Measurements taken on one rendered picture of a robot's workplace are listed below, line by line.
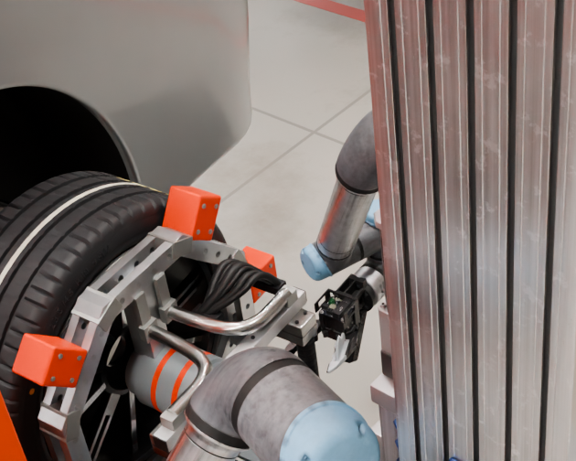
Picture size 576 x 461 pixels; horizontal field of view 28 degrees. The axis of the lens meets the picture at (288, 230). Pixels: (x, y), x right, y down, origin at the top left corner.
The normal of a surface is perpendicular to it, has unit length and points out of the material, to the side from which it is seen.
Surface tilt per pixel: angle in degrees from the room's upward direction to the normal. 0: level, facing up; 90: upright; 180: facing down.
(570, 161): 90
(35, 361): 45
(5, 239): 15
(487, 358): 90
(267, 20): 0
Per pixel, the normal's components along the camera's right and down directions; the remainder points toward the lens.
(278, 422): -0.56, -0.40
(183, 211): -0.52, 0.01
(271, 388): -0.32, -0.64
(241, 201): -0.11, -0.78
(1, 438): 0.82, 0.28
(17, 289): -0.36, -0.41
